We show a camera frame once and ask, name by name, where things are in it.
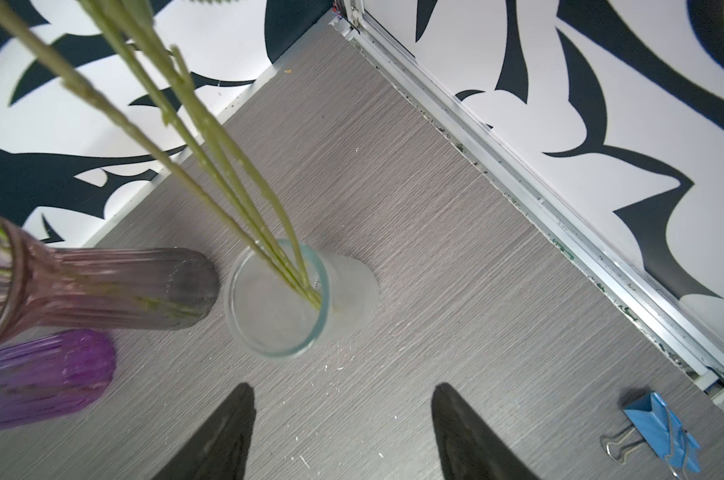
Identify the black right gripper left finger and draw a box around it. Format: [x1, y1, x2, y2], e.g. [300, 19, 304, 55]
[154, 383, 257, 479]

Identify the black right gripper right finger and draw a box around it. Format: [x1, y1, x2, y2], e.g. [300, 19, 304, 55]
[431, 383, 538, 480]

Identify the clear glass vase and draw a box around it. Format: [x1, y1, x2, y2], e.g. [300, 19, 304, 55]
[222, 244, 380, 360]

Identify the purple ribbed glass vase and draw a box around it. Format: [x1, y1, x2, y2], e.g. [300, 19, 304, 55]
[0, 329, 117, 430]

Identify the dark maroon glass vase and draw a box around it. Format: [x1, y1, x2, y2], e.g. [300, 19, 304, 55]
[0, 216, 220, 344]

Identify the white and peach rosebud stem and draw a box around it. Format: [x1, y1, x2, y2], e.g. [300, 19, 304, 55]
[81, 1, 210, 158]

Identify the small blue card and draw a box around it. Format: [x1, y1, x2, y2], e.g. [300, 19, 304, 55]
[600, 391, 702, 479]

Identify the aluminium frame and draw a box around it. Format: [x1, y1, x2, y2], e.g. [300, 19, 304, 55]
[335, 1, 724, 412]

